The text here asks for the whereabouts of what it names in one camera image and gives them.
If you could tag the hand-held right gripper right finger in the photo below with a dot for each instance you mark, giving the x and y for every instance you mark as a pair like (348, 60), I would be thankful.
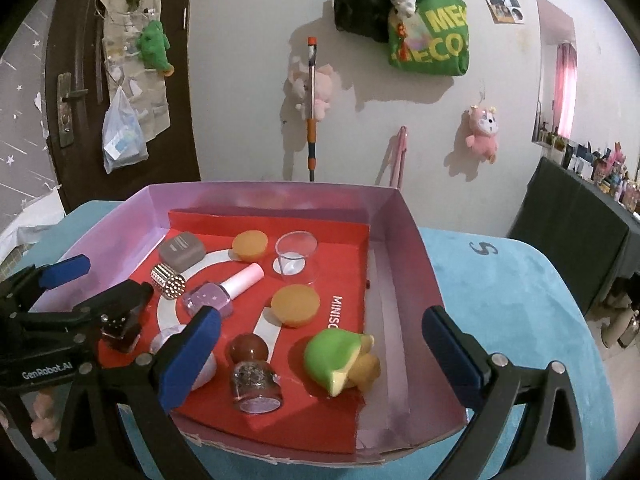
(450, 355)

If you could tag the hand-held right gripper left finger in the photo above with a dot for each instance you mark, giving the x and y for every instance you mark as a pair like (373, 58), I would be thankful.
(192, 355)

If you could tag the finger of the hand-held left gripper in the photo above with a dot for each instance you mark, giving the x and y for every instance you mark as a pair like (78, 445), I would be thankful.
(65, 271)
(120, 300)

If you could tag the pink round compact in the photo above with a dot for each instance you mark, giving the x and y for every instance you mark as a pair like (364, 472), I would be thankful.
(167, 340)

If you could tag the black glass bottle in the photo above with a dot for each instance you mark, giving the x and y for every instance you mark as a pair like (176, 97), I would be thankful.
(122, 337)

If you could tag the studded silver cylinder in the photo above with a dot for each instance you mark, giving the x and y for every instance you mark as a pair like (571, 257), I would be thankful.
(167, 280)

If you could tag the purple nail polish bottle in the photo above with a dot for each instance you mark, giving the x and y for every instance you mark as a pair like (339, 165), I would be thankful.
(207, 297)

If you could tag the glitter jar with dark lid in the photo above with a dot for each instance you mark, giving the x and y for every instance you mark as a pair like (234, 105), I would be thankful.
(252, 380)

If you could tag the brown rounded case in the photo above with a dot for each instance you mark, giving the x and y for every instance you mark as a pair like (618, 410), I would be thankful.
(181, 250)

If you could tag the orange round soap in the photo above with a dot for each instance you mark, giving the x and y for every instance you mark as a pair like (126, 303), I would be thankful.
(249, 245)
(295, 305)

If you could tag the green apple dog figurine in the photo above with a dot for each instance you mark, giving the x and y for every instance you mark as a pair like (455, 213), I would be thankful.
(330, 355)

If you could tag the clear plastic cup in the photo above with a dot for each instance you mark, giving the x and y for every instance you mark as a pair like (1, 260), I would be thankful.
(296, 255)

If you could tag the purple cardboard box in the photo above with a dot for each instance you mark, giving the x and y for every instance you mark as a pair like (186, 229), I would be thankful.
(300, 200)

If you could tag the person's left hand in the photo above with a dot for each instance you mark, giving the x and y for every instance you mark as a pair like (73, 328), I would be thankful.
(42, 425)

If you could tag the white plastic sheet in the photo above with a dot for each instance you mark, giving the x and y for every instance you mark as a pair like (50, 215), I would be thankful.
(35, 215)

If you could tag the grey star-print wallpaper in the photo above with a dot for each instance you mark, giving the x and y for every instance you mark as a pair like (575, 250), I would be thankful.
(25, 135)

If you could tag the white plastic bag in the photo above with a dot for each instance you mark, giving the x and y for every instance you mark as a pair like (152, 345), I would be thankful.
(122, 135)

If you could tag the grey chair base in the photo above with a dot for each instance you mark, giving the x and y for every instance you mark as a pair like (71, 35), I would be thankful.
(620, 327)

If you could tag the dark green tablecloth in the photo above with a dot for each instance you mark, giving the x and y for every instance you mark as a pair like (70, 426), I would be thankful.
(565, 220)

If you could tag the dark wooden door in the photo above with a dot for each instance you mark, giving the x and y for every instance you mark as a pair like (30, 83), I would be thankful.
(180, 110)

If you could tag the green dinosaur plush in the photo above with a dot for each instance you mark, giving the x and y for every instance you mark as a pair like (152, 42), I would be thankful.
(152, 45)

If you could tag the row of cosmetic bottles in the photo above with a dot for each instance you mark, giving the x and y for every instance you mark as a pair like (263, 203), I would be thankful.
(610, 170)

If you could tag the pink pig plush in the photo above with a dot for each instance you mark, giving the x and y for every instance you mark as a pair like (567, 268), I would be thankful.
(322, 90)

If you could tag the green tote bag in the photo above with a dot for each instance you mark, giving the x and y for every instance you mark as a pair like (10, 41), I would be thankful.
(435, 45)

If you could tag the red tassel charm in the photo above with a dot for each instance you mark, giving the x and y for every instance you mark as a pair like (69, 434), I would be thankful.
(400, 35)

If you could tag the black backpack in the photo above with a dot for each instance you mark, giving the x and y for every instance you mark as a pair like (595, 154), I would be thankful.
(360, 5)

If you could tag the tall wall mirror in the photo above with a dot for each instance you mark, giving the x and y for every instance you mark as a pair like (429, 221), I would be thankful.
(555, 25)

